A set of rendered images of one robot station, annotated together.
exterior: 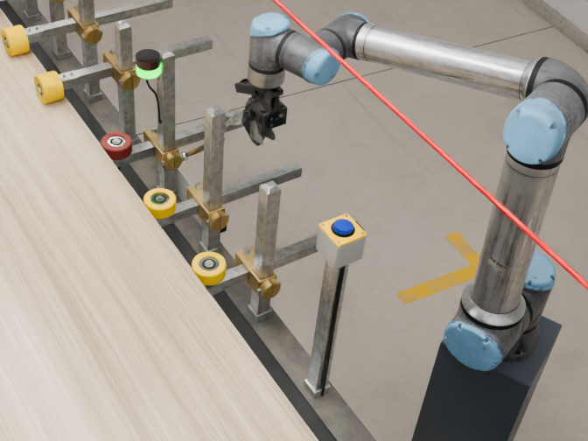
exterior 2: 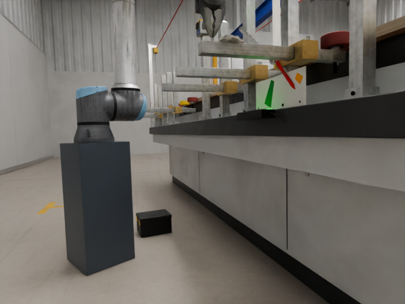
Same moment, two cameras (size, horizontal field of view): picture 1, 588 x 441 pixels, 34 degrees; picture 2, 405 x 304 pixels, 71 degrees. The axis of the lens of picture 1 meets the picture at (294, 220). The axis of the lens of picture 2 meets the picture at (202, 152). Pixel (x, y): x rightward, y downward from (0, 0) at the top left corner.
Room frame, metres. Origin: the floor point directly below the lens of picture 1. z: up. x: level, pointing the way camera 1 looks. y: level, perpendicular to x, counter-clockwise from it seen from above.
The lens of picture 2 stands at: (2.84, 0.39, 0.64)
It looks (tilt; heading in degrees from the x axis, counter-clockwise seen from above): 4 degrees down; 199
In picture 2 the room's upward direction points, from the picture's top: 2 degrees counter-clockwise
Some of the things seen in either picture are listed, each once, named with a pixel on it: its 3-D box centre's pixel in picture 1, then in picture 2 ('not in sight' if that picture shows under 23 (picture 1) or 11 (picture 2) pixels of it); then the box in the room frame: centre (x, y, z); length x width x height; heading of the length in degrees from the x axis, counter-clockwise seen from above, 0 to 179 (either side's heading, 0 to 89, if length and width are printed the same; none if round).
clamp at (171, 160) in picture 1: (162, 149); (295, 56); (1.98, 0.38, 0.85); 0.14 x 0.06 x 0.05; 37
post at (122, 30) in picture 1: (126, 95); (363, 14); (2.16, 0.51, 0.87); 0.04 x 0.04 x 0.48; 37
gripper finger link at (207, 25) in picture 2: (268, 132); (205, 24); (1.91, 0.09, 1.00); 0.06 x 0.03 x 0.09; 38
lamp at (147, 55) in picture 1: (149, 91); not in sight; (1.93, 0.40, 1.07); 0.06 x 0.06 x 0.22; 37
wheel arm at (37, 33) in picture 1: (94, 18); not in sight; (2.41, 0.65, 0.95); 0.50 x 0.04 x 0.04; 127
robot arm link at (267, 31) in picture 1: (269, 42); not in sight; (1.90, 0.10, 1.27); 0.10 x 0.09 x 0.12; 58
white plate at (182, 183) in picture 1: (179, 184); (276, 92); (1.95, 0.32, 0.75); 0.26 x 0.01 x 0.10; 37
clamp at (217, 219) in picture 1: (207, 206); (252, 75); (1.78, 0.22, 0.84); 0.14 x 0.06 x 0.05; 37
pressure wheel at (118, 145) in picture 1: (117, 156); (335, 53); (1.92, 0.48, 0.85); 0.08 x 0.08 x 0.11
